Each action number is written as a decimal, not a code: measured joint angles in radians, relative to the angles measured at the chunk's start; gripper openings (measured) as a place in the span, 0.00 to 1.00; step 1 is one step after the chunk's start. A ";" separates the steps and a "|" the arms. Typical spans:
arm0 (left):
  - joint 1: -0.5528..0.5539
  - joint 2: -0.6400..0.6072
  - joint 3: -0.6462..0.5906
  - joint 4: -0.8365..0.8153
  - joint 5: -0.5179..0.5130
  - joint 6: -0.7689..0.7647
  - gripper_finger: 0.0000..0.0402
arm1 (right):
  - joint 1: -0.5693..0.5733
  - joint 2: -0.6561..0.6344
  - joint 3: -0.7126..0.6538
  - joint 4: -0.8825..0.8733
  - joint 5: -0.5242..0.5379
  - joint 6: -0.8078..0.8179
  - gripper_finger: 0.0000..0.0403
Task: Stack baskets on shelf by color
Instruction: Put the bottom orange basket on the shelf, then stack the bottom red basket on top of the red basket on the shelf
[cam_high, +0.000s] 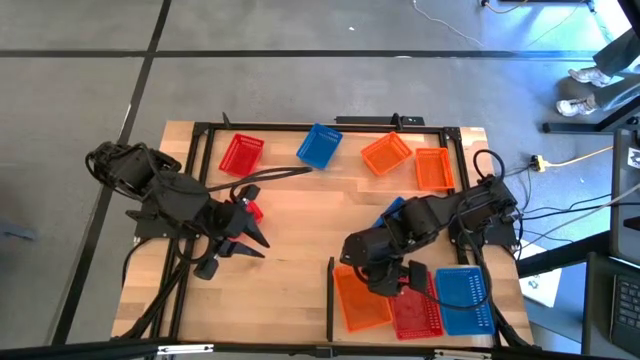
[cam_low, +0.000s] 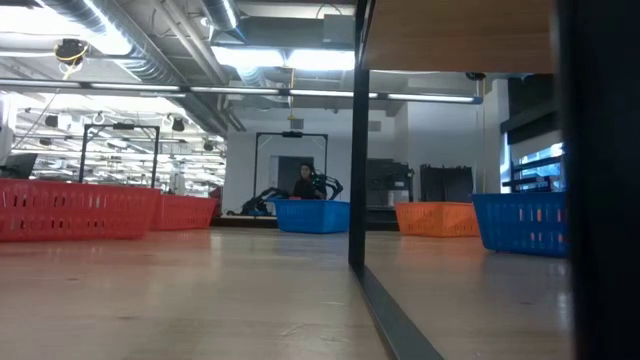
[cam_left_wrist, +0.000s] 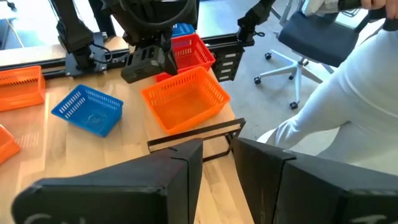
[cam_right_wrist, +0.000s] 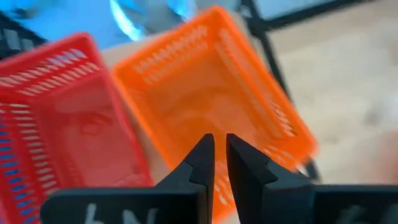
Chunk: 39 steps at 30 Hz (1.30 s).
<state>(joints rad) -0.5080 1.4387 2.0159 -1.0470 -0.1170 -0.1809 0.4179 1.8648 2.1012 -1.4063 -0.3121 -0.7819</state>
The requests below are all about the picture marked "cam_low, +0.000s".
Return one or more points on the blue plastic basket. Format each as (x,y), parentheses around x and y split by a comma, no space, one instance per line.
(310,217)
(487,235)

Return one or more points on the red plastic basket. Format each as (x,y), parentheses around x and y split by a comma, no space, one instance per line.
(140,215)
(190,212)

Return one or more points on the black background robot arm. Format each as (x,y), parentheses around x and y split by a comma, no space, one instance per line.
(332,185)
(257,205)

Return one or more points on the black crate stack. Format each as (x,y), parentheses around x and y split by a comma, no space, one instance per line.
(445,185)

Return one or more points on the person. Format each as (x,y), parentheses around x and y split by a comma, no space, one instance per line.
(305,189)

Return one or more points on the fluorescent ceiling light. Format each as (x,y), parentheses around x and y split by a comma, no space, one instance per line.
(300,59)

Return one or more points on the long ceiling light bar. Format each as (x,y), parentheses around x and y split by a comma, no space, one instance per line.
(430,97)

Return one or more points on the dark computer monitor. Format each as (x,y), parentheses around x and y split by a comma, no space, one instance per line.
(17,166)

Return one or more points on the black gantry frame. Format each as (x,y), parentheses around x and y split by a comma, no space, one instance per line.
(122,126)
(292,134)

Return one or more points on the black dome camera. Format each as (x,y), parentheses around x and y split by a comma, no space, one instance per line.
(475,75)

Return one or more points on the silver ventilation duct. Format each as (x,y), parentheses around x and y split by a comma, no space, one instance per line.
(145,67)
(222,12)

